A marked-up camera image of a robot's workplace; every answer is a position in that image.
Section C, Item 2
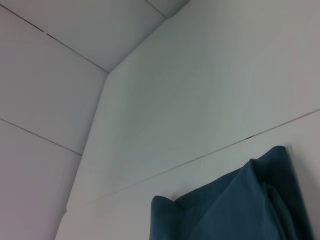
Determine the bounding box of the teal blue shirt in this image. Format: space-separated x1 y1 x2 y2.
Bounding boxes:
149 145 316 240

